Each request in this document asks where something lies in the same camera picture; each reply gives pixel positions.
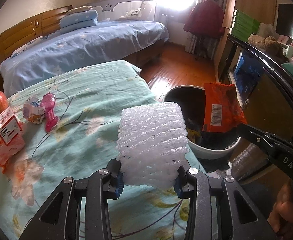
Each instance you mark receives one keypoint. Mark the person's right hand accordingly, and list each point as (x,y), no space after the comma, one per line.
(282,205)

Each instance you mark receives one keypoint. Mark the flat printed pillow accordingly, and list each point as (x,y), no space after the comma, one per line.
(24,48)

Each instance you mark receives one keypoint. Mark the dark red hanging coat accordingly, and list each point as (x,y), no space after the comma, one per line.
(204,17)

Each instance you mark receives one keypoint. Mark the white plastic bag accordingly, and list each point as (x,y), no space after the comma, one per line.
(267,30)

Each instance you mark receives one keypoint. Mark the stack of green boxes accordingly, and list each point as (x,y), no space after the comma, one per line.
(246,22)

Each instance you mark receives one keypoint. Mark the bed with blue sheet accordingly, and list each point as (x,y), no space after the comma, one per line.
(86,47)

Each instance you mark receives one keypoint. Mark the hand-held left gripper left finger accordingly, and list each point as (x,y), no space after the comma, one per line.
(119,183)

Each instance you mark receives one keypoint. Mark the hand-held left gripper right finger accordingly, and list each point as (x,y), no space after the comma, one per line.
(177,187)

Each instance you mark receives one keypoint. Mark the colourful foil wrapper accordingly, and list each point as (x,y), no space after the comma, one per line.
(194,133)

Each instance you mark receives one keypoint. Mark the crumpled white paper wrapper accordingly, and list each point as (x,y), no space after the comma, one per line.
(35,112)

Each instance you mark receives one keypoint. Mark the pink white snack packet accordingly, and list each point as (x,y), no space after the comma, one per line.
(9,130)

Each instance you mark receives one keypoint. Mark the white foam fruit net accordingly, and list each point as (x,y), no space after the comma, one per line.
(151,140)

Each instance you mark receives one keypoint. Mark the orange red snack packet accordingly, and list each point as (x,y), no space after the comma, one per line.
(221,97)

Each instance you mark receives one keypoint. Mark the small patterned pillow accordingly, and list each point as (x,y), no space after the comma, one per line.
(79,9)

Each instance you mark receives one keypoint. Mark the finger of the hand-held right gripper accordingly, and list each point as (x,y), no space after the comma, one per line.
(256,137)

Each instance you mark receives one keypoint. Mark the folded blue quilt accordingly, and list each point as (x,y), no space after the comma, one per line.
(79,21)

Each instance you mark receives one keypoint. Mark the brown teddy bear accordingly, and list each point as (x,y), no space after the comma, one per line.
(266,45)

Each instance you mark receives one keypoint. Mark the blue box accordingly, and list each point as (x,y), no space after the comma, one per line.
(249,72)

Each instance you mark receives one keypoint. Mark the grey bed guard rail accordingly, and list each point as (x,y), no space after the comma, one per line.
(116,5)

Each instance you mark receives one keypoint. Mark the pink plastic toy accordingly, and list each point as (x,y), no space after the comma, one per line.
(49,115)

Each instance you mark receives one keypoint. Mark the round white trash bin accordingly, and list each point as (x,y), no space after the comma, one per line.
(211,152)

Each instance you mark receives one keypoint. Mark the wooden headboard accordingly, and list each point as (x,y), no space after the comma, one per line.
(31,27)

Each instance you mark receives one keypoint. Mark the black speaker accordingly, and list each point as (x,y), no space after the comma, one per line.
(285,18)

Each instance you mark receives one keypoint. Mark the black glass cabinet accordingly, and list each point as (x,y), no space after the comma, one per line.
(269,100)

